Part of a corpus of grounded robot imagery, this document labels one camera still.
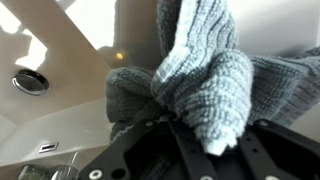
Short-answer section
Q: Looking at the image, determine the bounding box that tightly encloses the chrome sink drain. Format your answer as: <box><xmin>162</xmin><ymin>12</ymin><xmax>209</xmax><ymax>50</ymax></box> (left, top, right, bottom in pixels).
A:
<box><xmin>12</xmin><ymin>68</ymin><xmax>50</xmax><ymax>97</ymax></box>

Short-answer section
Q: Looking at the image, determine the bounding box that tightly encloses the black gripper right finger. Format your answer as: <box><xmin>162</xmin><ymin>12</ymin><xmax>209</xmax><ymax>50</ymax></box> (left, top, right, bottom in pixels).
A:
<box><xmin>239</xmin><ymin>118</ymin><xmax>320</xmax><ymax>180</ymax></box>

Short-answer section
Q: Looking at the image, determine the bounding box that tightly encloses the blue terry towel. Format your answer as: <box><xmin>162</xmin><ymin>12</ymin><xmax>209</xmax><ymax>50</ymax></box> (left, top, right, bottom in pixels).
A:
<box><xmin>105</xmin><ymin>0</ymin><xmax>320</xmax><ymax>180</ymax></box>

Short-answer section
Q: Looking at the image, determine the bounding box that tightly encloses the chrome sink faucet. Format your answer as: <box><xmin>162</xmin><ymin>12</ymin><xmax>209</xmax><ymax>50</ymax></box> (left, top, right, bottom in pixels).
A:
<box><xmin>51</xmin><ymin>151</ymin><xmax>80</xmax><ymax>180</ymax></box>

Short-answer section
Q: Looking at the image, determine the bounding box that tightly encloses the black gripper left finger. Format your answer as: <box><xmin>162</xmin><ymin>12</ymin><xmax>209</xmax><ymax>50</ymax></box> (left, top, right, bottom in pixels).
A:
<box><xmin>78</xmin><ymin>114</ymin><xmax>218</xmax><ymax>180</ymax></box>

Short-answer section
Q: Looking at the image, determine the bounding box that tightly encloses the white double sink vanity top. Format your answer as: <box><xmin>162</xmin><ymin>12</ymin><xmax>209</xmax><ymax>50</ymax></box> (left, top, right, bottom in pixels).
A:
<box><xmin>0</xmin><ymin>0</ymin><xmax>320</xmax><ymax>180</ymax></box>

